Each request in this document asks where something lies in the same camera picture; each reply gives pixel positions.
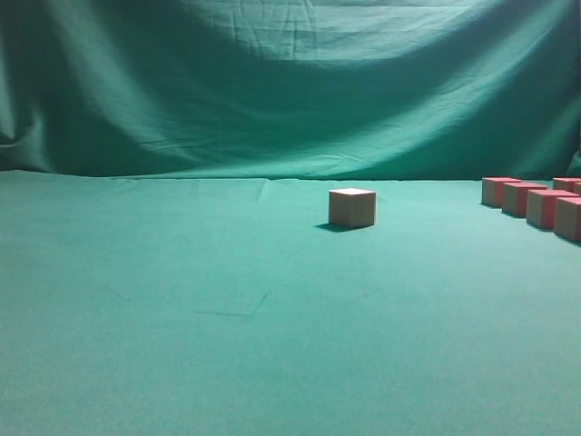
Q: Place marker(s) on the pink cube moved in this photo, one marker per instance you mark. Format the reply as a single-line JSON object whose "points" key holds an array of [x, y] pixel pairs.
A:
{"points": [[352, 207], [541, 206], [567, 218]]}

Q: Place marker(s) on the green cloth backdrop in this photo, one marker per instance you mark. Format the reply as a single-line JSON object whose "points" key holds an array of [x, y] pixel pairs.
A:
{"points": [[167, 262]]}

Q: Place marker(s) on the pink cube left column far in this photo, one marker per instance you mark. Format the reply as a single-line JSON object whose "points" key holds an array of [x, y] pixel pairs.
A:
{"points": [[492, 190]]}

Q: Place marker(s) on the pink cube left column second-far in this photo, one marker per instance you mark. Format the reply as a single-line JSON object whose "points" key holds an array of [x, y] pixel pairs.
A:
{"points": [[514, 201]]}

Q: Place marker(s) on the pink cube right column far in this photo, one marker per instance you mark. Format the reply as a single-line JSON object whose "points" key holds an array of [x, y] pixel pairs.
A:
{"points": [[566, 183]]}

